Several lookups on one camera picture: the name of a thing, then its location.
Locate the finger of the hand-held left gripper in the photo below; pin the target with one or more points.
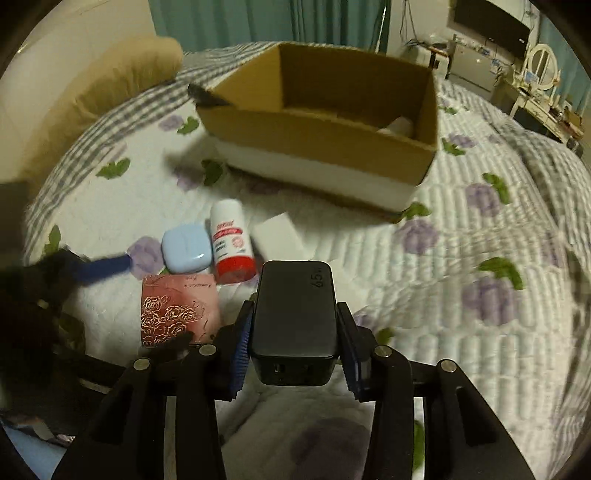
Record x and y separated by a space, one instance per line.
173 345
107 267

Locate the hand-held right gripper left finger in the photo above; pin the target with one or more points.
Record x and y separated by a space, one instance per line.
243 344

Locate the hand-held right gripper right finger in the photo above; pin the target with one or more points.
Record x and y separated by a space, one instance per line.
349 350

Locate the black power adapter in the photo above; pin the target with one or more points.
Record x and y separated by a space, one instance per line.
293 323

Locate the brown cardboard box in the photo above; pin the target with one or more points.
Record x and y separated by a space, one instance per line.
323 138

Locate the pink rose-patterned box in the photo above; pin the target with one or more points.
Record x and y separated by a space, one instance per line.
178 307

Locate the light blue earbud case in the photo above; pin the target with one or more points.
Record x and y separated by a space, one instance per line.
185 251

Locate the white bottle with red label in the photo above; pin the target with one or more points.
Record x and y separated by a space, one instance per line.
231 244

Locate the flat white box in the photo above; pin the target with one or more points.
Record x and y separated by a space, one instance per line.
281 237

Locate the floral quilted blanket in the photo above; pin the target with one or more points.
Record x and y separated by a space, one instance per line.
461 258

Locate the tan pillow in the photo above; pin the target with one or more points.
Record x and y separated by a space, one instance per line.
106 87

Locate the white item inside box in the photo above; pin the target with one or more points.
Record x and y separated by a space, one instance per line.
398 127

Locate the teal curtain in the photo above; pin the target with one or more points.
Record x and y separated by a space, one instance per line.
258 21

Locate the white dressing table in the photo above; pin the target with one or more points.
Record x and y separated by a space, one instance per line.
540 108

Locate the white cabinet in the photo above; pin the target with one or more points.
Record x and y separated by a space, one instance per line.
471 64

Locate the white vanity mirror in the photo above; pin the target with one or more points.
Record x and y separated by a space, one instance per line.
544 64

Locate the black wall television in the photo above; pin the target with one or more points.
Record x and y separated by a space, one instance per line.
491 25

